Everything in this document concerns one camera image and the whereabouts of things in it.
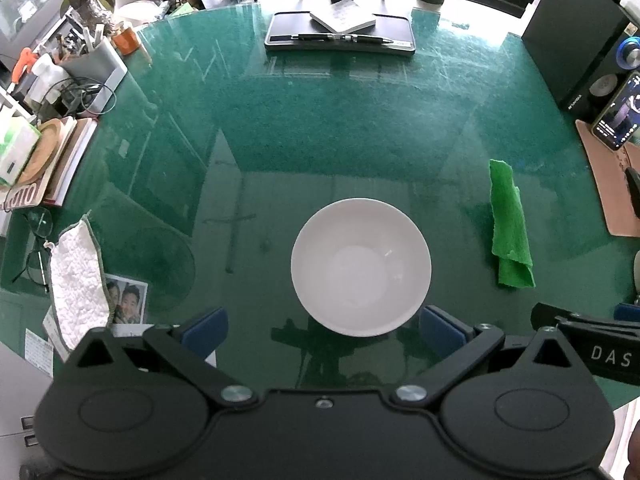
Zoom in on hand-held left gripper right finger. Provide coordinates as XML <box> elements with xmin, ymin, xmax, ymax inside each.
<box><xmin>389</xmin><ymin>305</ymin><xmax>577</xmax><ymax>407</ymax></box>

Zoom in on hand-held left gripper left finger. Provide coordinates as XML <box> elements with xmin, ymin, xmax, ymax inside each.
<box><xmin>65</xmin><ymin>307</ymin><xmax>262</xmax><ymax>409</ymax></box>

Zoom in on green cloth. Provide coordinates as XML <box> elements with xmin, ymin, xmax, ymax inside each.
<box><xmin>489</xmin><ymin>159</ymin><xmax>536</xmax><ymax>289</ymax></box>

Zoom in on white bowl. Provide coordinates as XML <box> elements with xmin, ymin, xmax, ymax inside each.
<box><xmin>291</xmin><ymin>198</ymin><xmax>432</xmax><ymax>337</ymax></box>

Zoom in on large white printed paper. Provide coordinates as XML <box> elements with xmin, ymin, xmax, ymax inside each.
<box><xmin>109</xmin><ymin>323</ymin><xmax>217</xmax><ymax>367</ymax></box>

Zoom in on printed photo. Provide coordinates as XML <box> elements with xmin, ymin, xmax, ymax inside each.
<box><xmin>102</xmin><ymin>275</ymin><xmax>149</xmax><ymax>325</ymax></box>

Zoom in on brown desk mat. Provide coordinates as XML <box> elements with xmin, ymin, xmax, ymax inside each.
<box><xmin>575</xmin><ymin>119</ymin><xmax>640</xmax><ymax>237</ymax></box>

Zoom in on white quilted cloth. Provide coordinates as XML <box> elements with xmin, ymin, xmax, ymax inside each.
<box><xmin>47</xmin><ymin>215</ymin><xmax>111</xmax><ymax>362</ymax></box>

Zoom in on small white printed paper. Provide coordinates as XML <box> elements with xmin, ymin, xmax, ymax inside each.
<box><xmin>22</xmin><ymin>329</ymin><xmax>57</xmax><ymax>377</ymax></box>

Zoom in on grey cabinet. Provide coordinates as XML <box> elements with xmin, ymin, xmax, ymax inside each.
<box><xmin>0</xmin><ymin>345</ymin><xmax>57</xmax><ymax>463</ymax></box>

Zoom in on black smartphone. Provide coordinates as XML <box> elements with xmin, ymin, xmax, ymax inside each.
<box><xmin>591</xmin><ymin>71</ymin><xmax>640</xmax><ymax>151</ymax></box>

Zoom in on eyeglasses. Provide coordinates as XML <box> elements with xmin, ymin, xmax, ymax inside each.
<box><xmin>12</xmin><ymin>207</ymin><xmax>54</xmax><ymax>294</ymax></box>

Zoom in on magazine with red letters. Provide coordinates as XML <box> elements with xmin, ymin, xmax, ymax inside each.
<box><xmin>0</xmin><ymin>180</ymin><xmax>52</xmax><ymax>212</ymax></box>

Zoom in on wooden plate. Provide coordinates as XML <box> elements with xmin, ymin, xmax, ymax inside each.
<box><xmin>17</xmin><ymin>117</ymin><xmax>77</xmax><ymax>184</ymax></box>

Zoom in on green tissue pack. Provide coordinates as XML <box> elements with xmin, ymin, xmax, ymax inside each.
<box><xmin>0</xmin><ymin>120</ymin><xmax>42</xmax><ymax>187</ymax></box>

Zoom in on black speaker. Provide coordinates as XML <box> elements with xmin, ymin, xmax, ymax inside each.
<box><xmin>521</xmin><ymin>0</ymin><xmax>640</xmax><ymax>122</ymax></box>

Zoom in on grey desk organizer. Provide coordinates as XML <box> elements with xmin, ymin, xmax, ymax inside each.
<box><xmin>59</xmin><ymin>37</ymin><xmax>127</xmax><ymax>117</ymax></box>

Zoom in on white bottle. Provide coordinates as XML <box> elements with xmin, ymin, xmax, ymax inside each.
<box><xmin>27</xmin><ymin>52</ymin><xmax>69</xmax><ymax>104</ymax></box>

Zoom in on white container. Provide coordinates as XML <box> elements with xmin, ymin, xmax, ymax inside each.
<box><xmin>620</xmin><ymin>0</ymin><xmax>640</xmax><ymax>37</ymax></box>

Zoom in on white crumpled bag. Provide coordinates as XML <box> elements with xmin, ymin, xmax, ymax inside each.
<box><xmin>119</xmin><ymin>0</ymin><xmax>172</xmax><ymax>24</ymax></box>

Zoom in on white notepad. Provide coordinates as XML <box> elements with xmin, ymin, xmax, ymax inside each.
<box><xmin>309</xmin><ymin>0</ymin><xmax>377</xmax><ymax>34</ymax></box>

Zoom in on black cables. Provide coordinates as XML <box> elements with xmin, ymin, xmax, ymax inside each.
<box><xmin>49</xmin><ymin>79</ymin><xmax>109</xmax><ymax>119</ymax></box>

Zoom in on orange handled tool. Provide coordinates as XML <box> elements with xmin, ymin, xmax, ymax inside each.
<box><xmin>10</xmin><ymin>47</ymin><xmax>41</xmax><ymax>84</ymax></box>

